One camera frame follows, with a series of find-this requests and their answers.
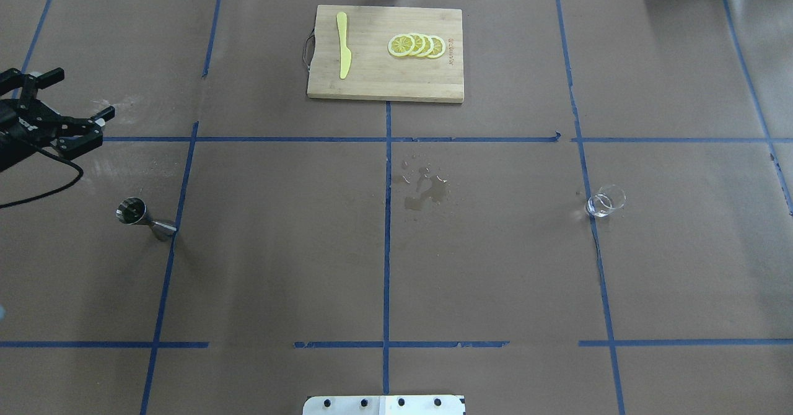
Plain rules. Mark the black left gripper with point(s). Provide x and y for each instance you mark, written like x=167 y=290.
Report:
x=31 y=124

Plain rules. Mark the steel jigger measuring cup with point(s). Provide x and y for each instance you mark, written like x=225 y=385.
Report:
x=134 y=211

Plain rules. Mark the clear glass beaker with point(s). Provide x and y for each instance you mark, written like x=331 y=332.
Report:
x=607 y=200

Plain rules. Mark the yellow plastic knife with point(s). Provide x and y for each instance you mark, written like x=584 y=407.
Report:
x=346 y=56

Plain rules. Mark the bamboo cutting board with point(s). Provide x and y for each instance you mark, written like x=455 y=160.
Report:
x=374 y=73

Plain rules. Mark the liquid spill on table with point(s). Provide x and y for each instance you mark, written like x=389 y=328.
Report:
x=421 y=185

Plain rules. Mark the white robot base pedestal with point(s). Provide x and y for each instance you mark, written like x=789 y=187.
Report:
x=385 y=404

